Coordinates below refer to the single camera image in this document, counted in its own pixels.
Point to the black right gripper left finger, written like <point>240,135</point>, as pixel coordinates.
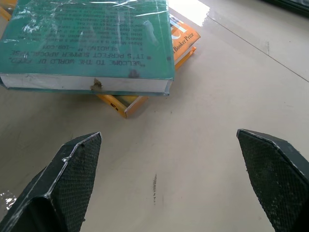
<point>70,183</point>

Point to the green hardcover book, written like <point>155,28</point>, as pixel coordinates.
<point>87,43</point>

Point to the orange paperback book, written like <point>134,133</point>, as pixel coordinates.
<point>183,41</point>

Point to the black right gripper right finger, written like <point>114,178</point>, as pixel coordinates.
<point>277,178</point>

